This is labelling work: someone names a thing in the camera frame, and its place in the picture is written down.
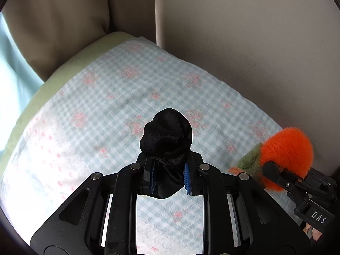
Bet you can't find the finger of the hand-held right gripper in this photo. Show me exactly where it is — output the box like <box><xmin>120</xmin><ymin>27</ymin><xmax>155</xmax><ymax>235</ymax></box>
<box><xmin>304</xmin><ymin>168</ymin><xmax>337</xmax><ymax>200</ymax></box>
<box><xmin>262</xmin><ymin>161</ymin><xmax>310</xmax><ymax>196</ymax></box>

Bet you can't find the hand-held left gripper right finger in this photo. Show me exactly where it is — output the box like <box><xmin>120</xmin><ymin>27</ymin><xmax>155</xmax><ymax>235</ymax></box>
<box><xmin>183</xmin><ymin>153</ymin><xmax>312</xmax><ymax>255</ymax></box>

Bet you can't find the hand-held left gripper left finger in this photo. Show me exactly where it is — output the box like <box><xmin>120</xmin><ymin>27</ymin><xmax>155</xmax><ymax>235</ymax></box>
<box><xmin>30</xmin><ymin>153</ymin><xmax>158</xmax><ymax>255</ymax></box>

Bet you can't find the orange pompom keychain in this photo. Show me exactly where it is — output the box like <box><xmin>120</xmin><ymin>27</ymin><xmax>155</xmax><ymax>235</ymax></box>
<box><xmin>229</xmin><ymin>128</ymin><xmax>315</xmax><ymax>191</ymax></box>

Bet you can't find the black cloth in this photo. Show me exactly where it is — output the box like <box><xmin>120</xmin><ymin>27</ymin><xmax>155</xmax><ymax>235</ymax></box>
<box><xmin>139</xmin><ymin>108</ymin><xmax>194</xmax><ymax>199</ymax></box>

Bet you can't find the person's right hand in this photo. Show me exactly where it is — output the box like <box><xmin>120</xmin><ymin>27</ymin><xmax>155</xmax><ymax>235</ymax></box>
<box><xmin>301</xmin><ymin>221</ymin><xmax>324</xmax><ymax>243</ymax></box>

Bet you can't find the checked floral blanket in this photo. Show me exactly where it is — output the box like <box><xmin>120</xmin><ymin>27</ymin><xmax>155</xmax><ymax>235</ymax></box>
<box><xmin>0</xmin><ymin>37</ymin><xmax>304</xmax><ymax>255</ymax></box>

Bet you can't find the light blue cloth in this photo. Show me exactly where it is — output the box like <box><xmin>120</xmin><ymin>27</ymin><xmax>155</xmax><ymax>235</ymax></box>
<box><xmin>0</xmin><ymin>13</ymin><xmax>43</xmax><ymax>155</ymax></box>

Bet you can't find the beige pillow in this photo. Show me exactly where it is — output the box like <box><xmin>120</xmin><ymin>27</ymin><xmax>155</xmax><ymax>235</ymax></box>
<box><xmin>1</xmin><ymin>0</ymin><xmax>157</xmax><ymax>82</ymax></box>

